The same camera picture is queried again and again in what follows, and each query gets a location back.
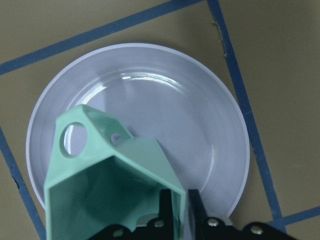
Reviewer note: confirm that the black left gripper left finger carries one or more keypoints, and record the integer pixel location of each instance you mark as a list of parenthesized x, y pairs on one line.
[(165, 207)]

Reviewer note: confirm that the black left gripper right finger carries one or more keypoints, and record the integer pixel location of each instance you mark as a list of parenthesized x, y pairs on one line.
[(196, 208)]

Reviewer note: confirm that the mint geometric cup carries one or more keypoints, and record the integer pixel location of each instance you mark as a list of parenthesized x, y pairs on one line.
[(100, 175)]

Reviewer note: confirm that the lilac plate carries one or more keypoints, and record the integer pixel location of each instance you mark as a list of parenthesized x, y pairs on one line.
[(160, 93)]

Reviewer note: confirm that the brown paper table cover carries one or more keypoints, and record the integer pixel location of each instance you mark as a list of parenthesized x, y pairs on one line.
[(267, 51)]

